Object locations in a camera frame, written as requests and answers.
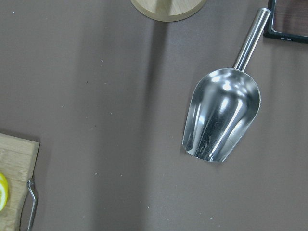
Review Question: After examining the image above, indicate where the steel ice scoop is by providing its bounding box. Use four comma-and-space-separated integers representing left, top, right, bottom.
182, 8, 271, 162

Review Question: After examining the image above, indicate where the wooden cup tree stand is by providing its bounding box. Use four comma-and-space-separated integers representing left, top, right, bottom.
131, 0, 206, 22

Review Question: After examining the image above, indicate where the bamboo cutting board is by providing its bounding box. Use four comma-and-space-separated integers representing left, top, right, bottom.
0, 134, 39, 231

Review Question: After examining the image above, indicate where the lemon slice near handle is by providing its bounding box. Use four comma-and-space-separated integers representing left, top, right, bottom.
0, 173, 9, 211

